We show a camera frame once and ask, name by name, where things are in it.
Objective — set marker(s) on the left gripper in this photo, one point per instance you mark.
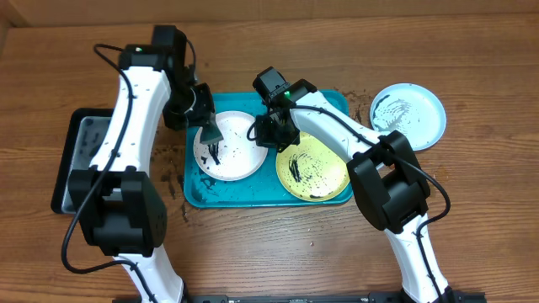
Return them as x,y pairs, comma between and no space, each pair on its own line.
178,123

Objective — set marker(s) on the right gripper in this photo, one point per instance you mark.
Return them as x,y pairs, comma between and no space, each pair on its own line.
277,134

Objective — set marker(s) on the green yellow sponge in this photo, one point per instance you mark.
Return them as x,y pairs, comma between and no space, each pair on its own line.
210,133

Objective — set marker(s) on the white speckled plate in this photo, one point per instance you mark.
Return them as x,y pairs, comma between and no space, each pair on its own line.
235,157

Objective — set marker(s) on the light blue speckled plate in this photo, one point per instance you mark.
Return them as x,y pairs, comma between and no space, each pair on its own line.
413,111

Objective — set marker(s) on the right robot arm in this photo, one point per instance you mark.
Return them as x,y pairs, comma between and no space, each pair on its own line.
390,188

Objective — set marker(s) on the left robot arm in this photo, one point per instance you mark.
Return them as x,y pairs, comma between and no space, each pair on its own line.
120,219

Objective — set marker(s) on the teal plastic tray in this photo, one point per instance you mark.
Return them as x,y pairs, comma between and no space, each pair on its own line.
263,188

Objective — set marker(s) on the black rectangular water tray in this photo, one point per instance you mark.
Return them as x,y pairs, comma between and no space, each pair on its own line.
85,135

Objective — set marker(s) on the green rimmed plate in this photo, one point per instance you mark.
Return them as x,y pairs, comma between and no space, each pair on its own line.
313,173

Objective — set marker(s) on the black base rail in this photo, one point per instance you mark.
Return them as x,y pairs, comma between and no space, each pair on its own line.
453,296

